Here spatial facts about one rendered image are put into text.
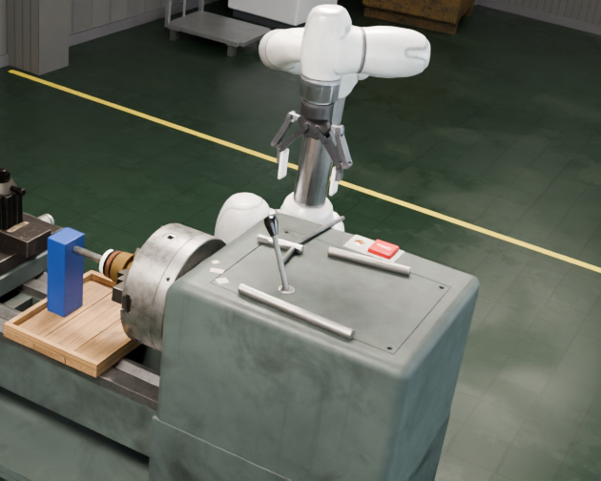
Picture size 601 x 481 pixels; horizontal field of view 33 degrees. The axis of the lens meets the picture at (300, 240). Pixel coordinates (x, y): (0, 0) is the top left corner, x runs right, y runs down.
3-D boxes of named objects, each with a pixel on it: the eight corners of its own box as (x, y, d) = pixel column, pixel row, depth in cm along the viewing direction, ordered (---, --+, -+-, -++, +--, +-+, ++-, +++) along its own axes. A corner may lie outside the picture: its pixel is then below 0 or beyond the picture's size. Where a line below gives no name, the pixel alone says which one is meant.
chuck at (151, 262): (220, 307, 271) (220, 211, 252) (153, 377, 248) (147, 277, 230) (193, 296, 274) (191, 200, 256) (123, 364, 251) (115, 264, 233)
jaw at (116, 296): (161, 281, 249) (133, 296, 239) (158, 298, 251) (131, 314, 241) (125, 266, 253) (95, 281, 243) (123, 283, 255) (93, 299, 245)
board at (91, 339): (176, 317, 280) (177, 304, 278) (95, 378, 251) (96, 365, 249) (91, 282, 291) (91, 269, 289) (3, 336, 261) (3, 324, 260)
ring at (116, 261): (152, 252, 257) (122, 240, 260) (130, 266, 250) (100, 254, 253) (150, 283, 261) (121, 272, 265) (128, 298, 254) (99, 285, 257)
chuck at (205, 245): (231, 311, 270) (232, 216, 251) (164, 382, 247) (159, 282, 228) (220, 307, 271) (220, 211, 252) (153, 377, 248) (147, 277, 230)
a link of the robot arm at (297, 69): (264, 23, 264) (315, 27, 267) (254, 25, 282) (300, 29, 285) (261, 73, 267) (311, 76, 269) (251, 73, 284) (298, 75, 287)
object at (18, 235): (51, 244, 285) (51, 228, 283) (27, 258, 277) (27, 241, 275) (-5, 222, 293) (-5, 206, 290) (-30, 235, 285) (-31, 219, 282)
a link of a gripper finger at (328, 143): (319, 124, 231) (323, 121, 230) (343, 166, 232) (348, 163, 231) (311, 128, 228) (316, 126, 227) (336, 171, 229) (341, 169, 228)
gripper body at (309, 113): (341, 99, 228) (336, 137, 232) (308, 90, 231) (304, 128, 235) (327, 108, 222) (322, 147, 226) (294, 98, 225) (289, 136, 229)
